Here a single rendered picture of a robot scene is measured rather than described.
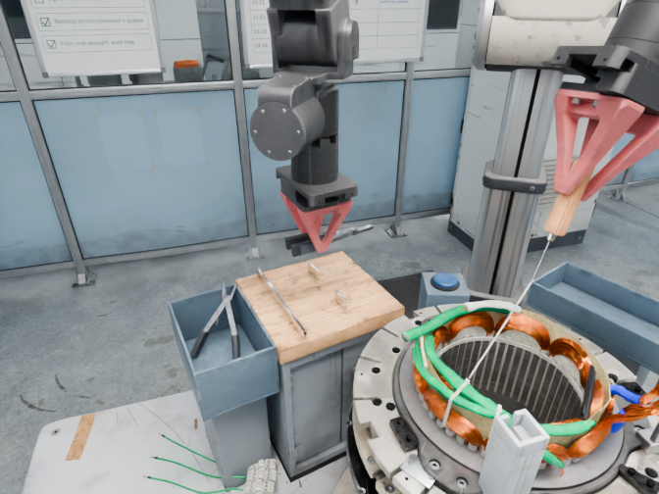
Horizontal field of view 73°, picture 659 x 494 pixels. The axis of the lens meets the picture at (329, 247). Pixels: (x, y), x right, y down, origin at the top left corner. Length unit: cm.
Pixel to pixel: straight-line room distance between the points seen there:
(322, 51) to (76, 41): 210
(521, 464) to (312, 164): 35
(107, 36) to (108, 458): 197
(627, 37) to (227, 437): 65
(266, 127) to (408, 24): 235
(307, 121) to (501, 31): 44
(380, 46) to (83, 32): 147
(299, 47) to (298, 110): 8
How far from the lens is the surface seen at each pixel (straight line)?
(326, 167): 52
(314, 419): 74
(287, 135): 44
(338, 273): 74
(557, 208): 40
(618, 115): 37
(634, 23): 40
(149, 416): 95
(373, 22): 268
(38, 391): 234
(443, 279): 78
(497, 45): 81
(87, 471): 92
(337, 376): 70
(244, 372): 61
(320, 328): 63
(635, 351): 76
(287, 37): 49
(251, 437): 74
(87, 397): 221
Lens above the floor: 147
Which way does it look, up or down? 30 degrees down
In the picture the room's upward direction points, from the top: straight up
